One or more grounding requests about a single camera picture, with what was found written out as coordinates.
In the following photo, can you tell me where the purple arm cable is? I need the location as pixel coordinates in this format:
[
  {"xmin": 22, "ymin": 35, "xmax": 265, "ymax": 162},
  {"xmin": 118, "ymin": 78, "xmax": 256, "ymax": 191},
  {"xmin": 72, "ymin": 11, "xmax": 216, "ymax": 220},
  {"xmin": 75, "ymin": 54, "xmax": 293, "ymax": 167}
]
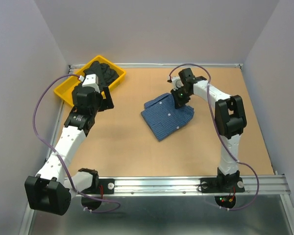
[
  {"xmin": 33, "ymin": 74, "xmax": 122, "ymax": 213},
  {"xmin": 167, "ymin": 63, "xmax": 260, "ymax": 212}
]

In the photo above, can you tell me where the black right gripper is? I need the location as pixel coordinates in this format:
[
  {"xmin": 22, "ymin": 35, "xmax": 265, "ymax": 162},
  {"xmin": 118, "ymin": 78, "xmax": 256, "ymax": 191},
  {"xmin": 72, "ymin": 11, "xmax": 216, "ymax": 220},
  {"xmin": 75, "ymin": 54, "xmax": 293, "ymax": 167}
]
[{"xmin": 171, "ymin": 85, "xmax": 192, "ymax": 108}]

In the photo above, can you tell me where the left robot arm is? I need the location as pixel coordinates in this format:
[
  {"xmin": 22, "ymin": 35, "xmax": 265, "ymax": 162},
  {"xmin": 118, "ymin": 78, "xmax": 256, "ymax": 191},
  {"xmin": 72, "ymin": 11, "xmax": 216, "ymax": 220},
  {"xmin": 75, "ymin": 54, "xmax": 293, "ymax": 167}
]
[{"xmin": 24, "ymin": 85, "xmax": 114, "ymax": 215}]

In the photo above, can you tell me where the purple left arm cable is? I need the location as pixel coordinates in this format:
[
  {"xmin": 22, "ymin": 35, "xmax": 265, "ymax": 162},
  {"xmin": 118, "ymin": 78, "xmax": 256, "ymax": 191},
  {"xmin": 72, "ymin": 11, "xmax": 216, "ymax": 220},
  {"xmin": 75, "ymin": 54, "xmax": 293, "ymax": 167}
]
[{"xmin": 33, "ymin": 74, "xmax": 122, "ymax": 213}]

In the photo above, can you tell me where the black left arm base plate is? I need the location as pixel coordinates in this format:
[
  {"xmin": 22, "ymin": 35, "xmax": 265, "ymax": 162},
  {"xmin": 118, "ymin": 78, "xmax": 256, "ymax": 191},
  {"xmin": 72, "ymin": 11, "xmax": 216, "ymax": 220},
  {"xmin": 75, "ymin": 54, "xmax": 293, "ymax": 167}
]
[{"xmin": 82, "ymin": 178, "xmax": 115, "ymax": 195}]

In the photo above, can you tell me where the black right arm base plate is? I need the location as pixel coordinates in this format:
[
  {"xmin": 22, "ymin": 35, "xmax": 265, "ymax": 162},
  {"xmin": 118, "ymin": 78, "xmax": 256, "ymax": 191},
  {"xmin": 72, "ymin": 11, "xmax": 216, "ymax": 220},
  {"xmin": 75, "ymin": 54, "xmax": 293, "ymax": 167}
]
[{"xmin": 200, "ymin": 177, "xmax": 245, "ymax": 193}]

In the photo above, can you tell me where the blue plaid long sleeve shirt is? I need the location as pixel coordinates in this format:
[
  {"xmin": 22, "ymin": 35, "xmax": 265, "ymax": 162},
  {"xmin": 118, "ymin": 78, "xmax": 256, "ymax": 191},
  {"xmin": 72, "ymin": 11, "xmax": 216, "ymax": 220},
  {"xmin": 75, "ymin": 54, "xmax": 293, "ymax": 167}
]
[{"xmin": 141, "ymin": 93, "xmax": 195, "ymax": 141}]

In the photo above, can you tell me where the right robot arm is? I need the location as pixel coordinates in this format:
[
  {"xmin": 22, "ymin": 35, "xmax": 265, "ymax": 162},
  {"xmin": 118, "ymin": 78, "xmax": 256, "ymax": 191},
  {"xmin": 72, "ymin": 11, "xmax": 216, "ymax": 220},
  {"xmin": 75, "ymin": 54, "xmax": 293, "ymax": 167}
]
[{"xmin": 168, "ymin": 68, "xmax": 247, "ymax": 193}]

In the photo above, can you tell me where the black striped shirt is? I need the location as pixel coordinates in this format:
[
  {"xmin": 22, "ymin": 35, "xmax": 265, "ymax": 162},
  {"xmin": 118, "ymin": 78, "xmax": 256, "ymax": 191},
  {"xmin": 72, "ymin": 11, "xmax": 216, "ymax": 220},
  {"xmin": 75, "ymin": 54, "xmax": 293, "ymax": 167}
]
[{"xmin": 71, "ymin": 61, "xmax": 121, "ymax": 103}]

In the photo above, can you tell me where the yellow plastic bin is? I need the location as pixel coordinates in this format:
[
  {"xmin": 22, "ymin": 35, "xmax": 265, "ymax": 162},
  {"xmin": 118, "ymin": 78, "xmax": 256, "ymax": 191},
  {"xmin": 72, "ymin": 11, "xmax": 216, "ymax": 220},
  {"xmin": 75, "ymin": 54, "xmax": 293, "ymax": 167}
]
[{"xmin": 53, "ymin": 55, "xmax": 126, "ymax": 106}]

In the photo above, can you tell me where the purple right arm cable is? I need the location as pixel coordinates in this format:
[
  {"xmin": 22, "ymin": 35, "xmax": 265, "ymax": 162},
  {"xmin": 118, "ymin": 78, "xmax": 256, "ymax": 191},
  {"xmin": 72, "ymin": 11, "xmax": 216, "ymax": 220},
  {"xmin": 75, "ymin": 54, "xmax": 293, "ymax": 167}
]
[{"xmin": 167, "ymin": 63, "xmax": 260, "ymax": 212}]

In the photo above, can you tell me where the aluminium back rail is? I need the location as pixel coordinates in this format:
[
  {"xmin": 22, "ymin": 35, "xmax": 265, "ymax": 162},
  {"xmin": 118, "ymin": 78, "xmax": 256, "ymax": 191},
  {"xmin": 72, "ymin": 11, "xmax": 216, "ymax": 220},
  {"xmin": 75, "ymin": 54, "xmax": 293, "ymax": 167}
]
[{"xmin": 69, "ymin": 63, "xmax": 243, "ymax": 69}]

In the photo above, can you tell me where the aluminium front rail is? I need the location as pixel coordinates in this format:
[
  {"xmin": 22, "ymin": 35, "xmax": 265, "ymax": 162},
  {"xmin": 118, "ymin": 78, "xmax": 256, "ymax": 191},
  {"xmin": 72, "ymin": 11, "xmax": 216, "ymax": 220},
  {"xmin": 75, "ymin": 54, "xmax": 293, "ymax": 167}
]
[{"xmin": 29, "ymin": 174, "xmax": 291, "ymax": 197}]

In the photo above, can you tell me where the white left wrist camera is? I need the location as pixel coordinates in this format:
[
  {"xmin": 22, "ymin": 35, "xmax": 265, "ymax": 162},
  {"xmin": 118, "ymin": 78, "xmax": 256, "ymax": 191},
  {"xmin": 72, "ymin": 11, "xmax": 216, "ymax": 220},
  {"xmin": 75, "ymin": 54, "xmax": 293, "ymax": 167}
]
[{"xmin": 78, "ymin": 74, "xmax": 100, "ymax": 93}]

